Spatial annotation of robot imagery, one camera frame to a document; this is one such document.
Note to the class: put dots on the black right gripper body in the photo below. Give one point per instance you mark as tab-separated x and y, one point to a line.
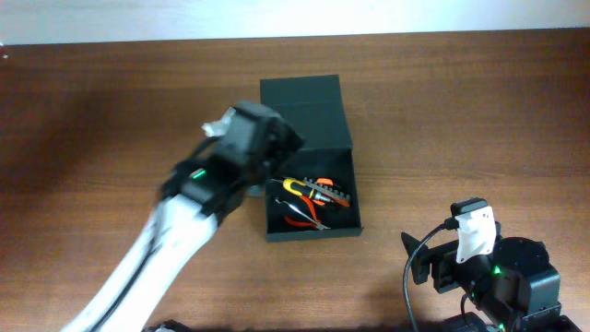
447	273

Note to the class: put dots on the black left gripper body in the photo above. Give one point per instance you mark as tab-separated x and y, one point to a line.
265	168

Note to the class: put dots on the yellow black screwdriver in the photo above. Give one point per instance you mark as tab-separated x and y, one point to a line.
299	188

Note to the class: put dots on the black gift box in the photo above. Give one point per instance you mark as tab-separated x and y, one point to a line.
314	108

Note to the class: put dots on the orange black needle-nose pliers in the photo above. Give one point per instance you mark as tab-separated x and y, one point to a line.
320	191

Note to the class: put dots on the orange socket bit rail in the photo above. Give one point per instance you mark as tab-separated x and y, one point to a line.
328	188

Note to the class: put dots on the silver ring wrench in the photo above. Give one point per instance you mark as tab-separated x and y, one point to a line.
304	220

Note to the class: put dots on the red handled cutting pliers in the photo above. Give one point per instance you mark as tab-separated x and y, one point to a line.
301	205

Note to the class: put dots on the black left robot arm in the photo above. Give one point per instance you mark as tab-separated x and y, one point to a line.
247	146

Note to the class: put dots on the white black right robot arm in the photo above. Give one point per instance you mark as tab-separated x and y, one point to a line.
515	285

